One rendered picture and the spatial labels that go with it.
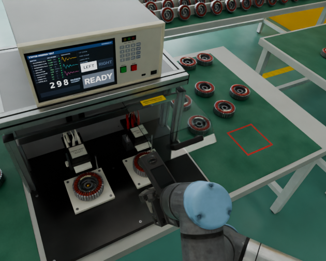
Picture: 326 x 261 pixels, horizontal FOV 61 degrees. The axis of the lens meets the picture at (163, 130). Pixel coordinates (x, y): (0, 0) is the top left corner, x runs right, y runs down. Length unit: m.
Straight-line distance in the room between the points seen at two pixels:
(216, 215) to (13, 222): 0.83
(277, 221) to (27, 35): 1.82
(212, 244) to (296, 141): 1.09
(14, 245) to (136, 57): 0.74
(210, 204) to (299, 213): 1.79
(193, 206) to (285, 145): 1.05
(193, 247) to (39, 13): 0.82
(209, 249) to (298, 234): 1.68
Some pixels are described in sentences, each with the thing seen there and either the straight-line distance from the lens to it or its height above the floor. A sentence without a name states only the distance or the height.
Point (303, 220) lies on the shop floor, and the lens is 2.21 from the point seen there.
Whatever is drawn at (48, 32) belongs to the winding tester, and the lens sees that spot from 0.90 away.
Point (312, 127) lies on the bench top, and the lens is 1.64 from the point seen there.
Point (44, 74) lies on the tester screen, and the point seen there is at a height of 1.22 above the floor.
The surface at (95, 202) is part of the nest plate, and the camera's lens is 1.08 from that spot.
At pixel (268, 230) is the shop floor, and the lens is 2.06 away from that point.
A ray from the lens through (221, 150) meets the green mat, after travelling 1.31.
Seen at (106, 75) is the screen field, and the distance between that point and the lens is 0.94.
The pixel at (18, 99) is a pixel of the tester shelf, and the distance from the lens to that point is 1.00.
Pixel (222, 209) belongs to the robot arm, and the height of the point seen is 1.31.
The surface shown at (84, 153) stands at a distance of 1.04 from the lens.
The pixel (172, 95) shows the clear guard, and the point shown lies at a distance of 1.04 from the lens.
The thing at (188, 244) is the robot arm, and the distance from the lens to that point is 0.50.
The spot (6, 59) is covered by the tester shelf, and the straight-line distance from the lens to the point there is 1.21.
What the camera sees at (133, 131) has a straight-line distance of 1.10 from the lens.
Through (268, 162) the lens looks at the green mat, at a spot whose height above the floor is 0.75.
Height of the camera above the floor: 1.71
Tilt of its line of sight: 45 degrees down
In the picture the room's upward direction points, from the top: 6 degrees clockwise
